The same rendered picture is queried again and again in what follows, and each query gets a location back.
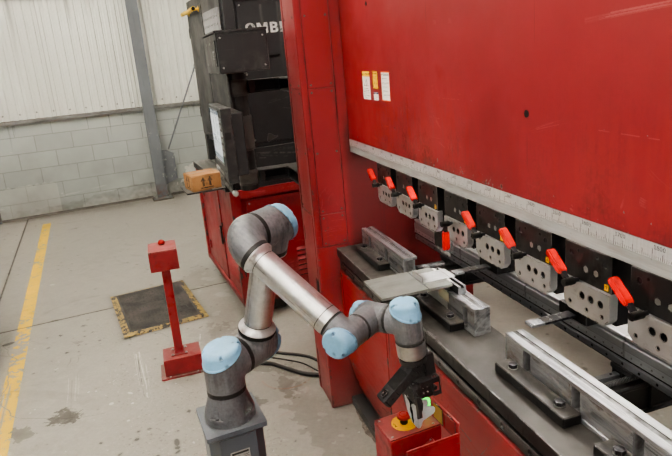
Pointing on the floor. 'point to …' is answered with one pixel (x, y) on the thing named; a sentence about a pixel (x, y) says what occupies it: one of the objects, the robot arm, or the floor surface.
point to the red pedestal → (157, 254)
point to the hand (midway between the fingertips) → (415, 424)
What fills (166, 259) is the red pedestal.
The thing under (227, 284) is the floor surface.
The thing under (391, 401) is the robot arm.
